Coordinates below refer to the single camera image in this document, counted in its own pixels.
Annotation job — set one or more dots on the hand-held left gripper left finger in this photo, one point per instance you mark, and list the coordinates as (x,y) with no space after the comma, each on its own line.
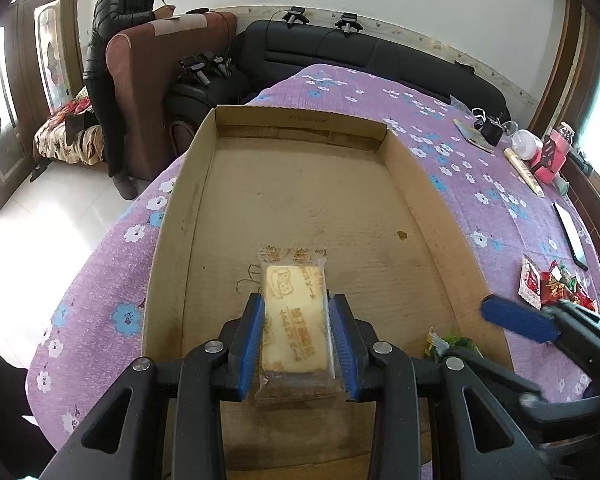
(250,345)

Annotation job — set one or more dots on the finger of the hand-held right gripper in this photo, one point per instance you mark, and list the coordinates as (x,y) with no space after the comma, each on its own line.
(500,377)
(517,317)

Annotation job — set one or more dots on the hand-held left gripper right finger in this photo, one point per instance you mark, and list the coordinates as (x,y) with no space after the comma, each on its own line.
(342,345)

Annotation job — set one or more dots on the dark red gold-print packet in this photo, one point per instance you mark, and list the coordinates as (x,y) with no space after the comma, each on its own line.
(555,290)

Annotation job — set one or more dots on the green pea snack packet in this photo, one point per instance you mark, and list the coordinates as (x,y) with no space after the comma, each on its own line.
(452,344)

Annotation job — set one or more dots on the clear-wrapped biscuit packet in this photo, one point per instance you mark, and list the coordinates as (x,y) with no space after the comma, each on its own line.
(292,305)

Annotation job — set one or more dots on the clear green candy bag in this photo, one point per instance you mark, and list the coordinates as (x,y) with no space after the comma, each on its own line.
(569,280)

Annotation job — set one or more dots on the cardboard box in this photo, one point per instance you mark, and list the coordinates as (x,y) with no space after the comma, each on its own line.
(305,195)

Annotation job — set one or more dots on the red and white snack packet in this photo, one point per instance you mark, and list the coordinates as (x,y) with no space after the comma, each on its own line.
(530,282)

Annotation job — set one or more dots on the black smartphone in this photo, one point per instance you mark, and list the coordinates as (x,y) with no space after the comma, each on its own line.
(572,235)

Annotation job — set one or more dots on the cream tube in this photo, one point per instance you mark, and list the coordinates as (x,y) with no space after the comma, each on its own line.
(524,172)

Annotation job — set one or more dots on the pink bottle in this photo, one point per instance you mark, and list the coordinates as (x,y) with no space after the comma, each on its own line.
(562,155)

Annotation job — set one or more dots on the white round jar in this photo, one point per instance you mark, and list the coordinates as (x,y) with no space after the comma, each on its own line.
(526,144)

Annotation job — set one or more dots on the green notebook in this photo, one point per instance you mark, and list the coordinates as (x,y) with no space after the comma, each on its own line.
(472,135)

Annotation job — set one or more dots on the clear glass bulb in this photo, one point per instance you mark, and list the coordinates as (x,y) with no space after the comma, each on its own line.
(510,127)

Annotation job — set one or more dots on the black cup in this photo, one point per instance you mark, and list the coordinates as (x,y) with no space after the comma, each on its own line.
(490,129)

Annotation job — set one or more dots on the spare black gripper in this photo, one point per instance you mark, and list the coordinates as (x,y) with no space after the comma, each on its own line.
(350,22)
(219,64)
(195,67)
(296,15)

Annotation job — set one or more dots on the floral cushioned bench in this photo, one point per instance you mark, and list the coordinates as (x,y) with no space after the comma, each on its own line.
(60,135)

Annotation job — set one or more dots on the brown armchair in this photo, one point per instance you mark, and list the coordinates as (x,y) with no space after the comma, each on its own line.
(135,85)

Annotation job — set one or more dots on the black leather sofa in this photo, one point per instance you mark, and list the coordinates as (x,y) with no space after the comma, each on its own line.
(380,55)

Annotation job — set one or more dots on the white paper sheet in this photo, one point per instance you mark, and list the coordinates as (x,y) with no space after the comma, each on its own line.
(180,25)

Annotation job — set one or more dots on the wooden glass door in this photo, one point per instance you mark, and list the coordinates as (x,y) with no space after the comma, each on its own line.
(27,60)

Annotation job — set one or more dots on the wooden window frame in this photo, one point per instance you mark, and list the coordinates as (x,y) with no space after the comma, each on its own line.
(562,60)

